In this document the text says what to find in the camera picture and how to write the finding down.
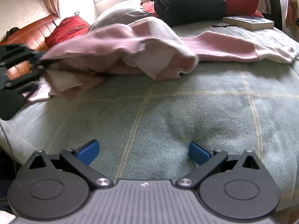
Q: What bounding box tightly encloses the black backpack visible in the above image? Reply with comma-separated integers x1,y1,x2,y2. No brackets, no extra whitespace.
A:
153,0,226,27

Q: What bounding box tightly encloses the green plaid bed blanket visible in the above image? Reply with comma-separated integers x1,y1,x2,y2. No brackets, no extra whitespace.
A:
1,60,298,209

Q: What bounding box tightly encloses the right pink curtain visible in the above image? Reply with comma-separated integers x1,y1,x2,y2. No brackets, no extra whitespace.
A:
285,0,298,33

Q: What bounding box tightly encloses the wooden headboard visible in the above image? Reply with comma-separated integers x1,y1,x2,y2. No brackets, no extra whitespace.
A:
1,14,60,79

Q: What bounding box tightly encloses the red quilt behind backpack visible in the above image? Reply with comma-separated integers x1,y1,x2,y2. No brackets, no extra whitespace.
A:
141,0,265,19

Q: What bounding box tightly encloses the paperback book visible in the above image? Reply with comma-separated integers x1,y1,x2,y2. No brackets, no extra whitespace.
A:
223,16,274,30

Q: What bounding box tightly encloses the red pillow at headboard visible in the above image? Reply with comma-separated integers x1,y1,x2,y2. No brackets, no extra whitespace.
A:
45,15,90,49

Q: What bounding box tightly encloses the black pen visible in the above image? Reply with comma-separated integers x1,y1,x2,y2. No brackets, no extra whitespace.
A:
211,25,232,28

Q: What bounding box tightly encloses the grey pillow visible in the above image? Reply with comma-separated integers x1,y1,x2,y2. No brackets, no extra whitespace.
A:
89,0,154,31

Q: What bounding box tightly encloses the pink and white sweater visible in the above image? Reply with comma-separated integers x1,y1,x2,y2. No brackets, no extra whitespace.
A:
40,17,298,100

